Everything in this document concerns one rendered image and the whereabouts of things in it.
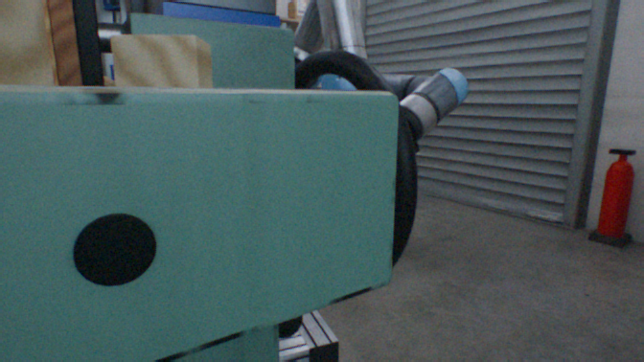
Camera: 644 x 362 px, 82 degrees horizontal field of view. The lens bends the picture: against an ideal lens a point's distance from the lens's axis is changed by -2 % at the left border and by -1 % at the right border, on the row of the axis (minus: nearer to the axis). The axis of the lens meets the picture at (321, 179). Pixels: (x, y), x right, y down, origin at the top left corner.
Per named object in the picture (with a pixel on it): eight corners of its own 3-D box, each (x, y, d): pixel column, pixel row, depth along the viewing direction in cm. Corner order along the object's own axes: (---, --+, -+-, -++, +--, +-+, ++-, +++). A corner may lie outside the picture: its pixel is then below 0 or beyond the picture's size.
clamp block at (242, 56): (299, 129, 35) (298, 28, 33) (141, 138, 28) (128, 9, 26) (241, 122, 47) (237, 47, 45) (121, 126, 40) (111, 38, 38)
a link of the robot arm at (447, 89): (439, 98, 79) (475, 102, 72) (405, 125, 75) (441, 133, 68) (431, 63, 74) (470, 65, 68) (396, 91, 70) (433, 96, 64)
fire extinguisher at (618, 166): (631, 241, 241) (647, 149, 228) (621, 248, 229) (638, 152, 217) (598, 234, 255) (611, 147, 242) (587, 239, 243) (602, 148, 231)
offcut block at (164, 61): (143, 97, 24) (138, 44, 23) (214, 96, 25) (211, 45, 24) (115, 96, 20) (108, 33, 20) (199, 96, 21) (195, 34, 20)
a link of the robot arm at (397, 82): (356, 70, 77) (395, 73, 69) (393, 72, 84) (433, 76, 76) (353, 108, 80) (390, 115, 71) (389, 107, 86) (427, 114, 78)
